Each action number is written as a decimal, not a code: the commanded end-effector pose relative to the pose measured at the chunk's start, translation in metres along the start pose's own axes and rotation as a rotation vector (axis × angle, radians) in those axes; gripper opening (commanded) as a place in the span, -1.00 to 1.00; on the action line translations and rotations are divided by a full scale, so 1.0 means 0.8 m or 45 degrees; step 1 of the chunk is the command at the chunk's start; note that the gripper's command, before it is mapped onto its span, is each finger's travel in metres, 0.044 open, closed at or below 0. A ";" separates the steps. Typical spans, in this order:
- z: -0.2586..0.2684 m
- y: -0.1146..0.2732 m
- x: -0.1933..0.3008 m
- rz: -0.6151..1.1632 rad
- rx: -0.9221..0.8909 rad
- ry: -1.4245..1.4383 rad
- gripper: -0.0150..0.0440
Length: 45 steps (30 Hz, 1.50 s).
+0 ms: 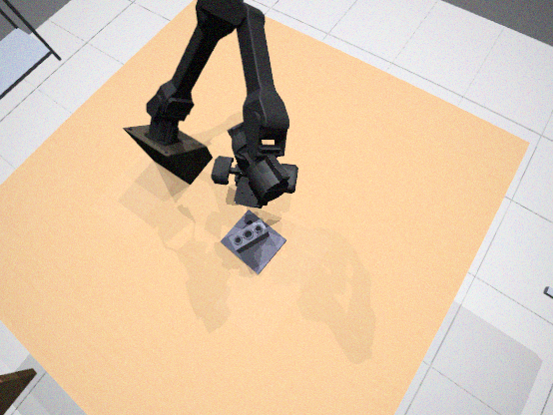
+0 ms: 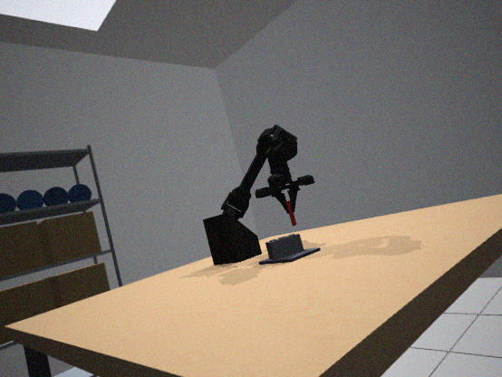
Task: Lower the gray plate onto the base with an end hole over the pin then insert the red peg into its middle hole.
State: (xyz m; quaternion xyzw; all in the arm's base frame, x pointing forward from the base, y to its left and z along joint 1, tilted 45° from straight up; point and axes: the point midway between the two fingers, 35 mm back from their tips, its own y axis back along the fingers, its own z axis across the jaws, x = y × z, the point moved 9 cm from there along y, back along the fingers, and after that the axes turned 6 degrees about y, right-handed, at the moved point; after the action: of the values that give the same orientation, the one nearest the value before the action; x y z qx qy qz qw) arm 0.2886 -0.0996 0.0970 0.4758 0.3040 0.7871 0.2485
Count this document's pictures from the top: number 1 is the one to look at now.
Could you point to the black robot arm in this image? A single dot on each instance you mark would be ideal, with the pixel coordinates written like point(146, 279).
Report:
point(264, 113)

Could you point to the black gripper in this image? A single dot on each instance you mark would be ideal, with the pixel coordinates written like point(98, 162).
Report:
point(223, 168)

